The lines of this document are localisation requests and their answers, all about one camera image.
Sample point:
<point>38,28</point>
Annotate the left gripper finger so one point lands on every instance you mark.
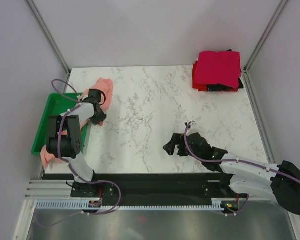
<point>94,121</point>
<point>101,118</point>

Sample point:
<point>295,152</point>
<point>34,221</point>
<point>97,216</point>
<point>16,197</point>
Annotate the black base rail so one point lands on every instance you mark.
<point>165,188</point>

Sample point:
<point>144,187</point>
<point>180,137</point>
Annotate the green plastic tray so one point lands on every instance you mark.
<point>60,126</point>

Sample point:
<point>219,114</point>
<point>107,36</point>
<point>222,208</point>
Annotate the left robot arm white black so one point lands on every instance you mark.
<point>83,176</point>

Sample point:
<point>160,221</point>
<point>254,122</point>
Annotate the right aluminium frame post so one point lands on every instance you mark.
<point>266,33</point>

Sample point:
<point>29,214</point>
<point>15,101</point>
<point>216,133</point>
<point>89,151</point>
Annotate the aluminium frame post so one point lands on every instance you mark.
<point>266,33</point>
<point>34,10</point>

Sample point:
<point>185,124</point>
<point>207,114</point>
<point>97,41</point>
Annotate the salmon pink t shirt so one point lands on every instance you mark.
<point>104,85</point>

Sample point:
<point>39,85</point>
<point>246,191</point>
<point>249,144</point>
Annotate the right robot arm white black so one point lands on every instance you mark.
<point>277,182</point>

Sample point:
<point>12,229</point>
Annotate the white slotted cable duct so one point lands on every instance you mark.
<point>53,204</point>

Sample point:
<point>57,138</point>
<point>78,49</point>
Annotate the folded crimson t shirt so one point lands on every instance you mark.
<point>223,67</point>

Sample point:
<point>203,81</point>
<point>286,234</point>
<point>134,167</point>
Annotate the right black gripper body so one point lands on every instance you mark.
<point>182,138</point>

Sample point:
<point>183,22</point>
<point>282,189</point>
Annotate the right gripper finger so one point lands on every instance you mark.
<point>170,147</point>
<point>182,150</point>

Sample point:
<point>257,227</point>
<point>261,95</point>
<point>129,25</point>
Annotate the left aluminium frame post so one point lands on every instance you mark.
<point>34,10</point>

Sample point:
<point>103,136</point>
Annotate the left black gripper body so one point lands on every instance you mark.
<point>96,116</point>

